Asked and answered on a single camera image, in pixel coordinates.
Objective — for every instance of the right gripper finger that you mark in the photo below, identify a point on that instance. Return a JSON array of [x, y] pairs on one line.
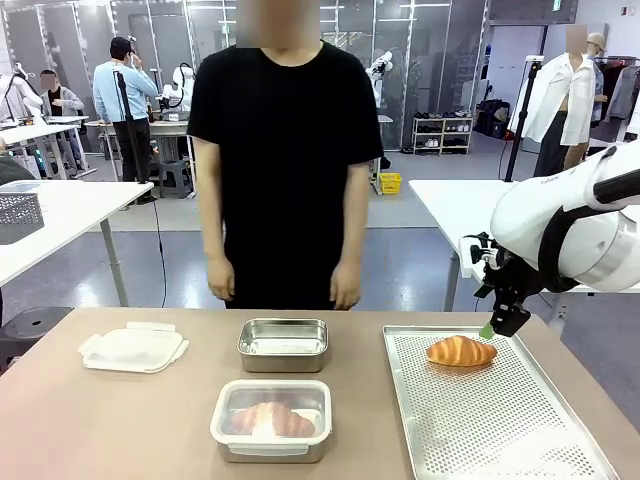
[[515, 322], [491, 330]]

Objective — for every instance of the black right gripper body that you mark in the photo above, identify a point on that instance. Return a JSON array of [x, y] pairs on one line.
[[510, 285]]

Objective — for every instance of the golden brown bread roll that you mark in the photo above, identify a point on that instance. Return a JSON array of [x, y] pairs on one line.
[[280, 420], [462, 351]]

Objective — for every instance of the steel rectangular container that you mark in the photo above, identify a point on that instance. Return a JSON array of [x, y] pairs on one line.
[[283, 345], [272, 452]]

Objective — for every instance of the clear plastic clip lid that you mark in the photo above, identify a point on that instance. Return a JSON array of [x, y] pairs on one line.
[[132, 347], [235, 395]]

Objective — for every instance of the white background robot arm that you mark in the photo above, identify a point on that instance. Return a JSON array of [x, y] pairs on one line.
[[177, 90], [22, 95], [380, 75]]

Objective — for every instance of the person's left forearm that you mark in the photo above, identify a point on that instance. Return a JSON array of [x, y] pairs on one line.
[[354, 237]]

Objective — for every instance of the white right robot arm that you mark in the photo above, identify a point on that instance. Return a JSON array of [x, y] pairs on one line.
[[565, 225]]

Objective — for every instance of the person's right forearm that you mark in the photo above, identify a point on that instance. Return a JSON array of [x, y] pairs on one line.
[[212, 230]]

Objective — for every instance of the person's left hand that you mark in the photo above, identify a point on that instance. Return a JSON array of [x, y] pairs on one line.
[[346, 287]]

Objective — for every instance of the person's right hand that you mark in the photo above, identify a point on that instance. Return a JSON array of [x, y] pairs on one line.
[[221, 281]]

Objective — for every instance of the perforated metal baking tray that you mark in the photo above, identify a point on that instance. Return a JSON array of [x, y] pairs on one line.
[[480, 420]]

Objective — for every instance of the white side table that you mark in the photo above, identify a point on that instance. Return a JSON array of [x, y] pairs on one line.
[[75, 210], [450, 210]]

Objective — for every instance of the yellow plastic basket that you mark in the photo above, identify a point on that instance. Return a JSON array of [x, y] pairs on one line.
[[390, 183]]

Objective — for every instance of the white shoe rack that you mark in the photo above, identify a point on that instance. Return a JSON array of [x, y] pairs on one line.
[[442, 135]]

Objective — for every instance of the black bag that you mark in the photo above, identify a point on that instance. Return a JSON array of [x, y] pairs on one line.
[[494, 117]]

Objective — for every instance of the clothes rack with garments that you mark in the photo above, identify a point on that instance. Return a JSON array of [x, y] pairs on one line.
[[620, 90]]

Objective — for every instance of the person in black t-shirt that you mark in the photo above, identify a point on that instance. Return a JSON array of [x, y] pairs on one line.
[[285, 150]]

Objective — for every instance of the grey plastic step stool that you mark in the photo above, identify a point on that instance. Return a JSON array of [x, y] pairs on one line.
[[172, 177]]

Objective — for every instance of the person in blue sweater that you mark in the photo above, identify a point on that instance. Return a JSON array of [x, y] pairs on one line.
[[122, 100]]

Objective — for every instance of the black round stool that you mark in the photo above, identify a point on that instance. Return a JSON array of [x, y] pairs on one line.
[[30, 330]]

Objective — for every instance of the seated person in grey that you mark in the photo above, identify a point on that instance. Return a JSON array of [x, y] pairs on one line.
[[62, 102]]

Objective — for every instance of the grey mesh basket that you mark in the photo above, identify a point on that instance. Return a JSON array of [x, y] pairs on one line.
[[20, 217]]

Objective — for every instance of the background work desk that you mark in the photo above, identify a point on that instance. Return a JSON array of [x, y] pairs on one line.
[[40, 135]]

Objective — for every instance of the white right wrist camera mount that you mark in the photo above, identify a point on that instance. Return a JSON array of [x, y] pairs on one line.
[[472, 255]]

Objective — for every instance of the black camera tripod pole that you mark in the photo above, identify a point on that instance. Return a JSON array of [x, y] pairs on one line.
[[520, 120], [131, 140]]

